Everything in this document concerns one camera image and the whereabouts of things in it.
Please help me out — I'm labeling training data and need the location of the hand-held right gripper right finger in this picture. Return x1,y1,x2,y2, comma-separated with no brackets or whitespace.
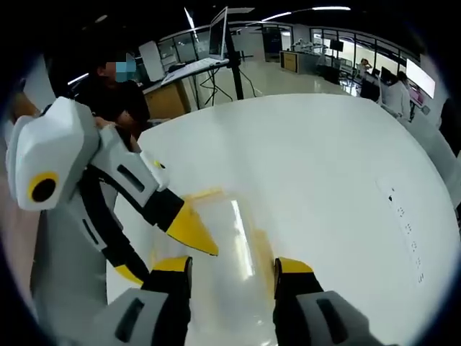
272,256,383,346

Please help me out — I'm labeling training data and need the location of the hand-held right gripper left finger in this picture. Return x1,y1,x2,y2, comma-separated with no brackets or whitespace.
92,254,194,346

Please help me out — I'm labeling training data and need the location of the person's left hand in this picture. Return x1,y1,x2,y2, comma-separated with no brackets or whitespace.
94,117,118,131

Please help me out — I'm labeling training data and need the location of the person's dark-clothed body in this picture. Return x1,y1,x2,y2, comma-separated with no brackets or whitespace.
70,53,151,146

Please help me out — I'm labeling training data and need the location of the wooden desk cabinet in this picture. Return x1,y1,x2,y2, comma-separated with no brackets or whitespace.
143,79,192,120

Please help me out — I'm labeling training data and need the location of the white table socket strip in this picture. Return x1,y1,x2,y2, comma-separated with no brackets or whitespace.
375,177,430,286

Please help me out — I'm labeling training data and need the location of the black tripod stand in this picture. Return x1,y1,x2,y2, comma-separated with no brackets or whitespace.
223,19,261,102

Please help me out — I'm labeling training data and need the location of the silver laptop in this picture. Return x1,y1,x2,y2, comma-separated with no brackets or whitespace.
161,6,231,87

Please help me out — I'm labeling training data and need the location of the wood-edged cabinet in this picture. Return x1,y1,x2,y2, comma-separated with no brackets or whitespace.
279,49,308,74

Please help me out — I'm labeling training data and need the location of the pale grey chair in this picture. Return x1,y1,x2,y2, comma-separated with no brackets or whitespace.
413,107,461,198

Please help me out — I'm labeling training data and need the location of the small black screen on stand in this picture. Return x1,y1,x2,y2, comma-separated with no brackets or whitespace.
329,39,346,59

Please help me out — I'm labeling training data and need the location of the bright wall monitor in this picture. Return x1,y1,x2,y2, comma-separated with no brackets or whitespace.
405,57,437,99

